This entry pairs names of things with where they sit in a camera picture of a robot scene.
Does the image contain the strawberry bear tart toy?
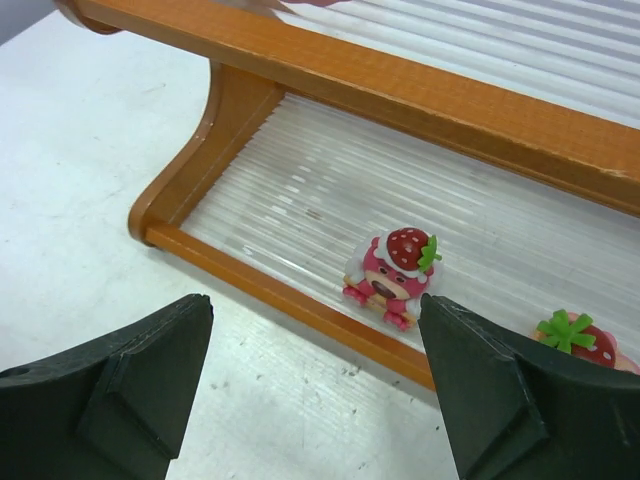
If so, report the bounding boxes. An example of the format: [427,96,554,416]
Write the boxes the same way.
[531,309,639,375]

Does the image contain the red bear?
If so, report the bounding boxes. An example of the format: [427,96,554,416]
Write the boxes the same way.
[342,226,442,332]

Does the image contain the wooden three-tier shelf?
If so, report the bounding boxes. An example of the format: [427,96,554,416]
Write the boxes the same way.
[58,1,639,388]

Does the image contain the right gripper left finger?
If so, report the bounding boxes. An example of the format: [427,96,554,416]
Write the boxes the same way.
[1,294,213,479]

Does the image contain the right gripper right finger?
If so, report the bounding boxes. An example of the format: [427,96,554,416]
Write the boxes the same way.
[418,294,639,479]

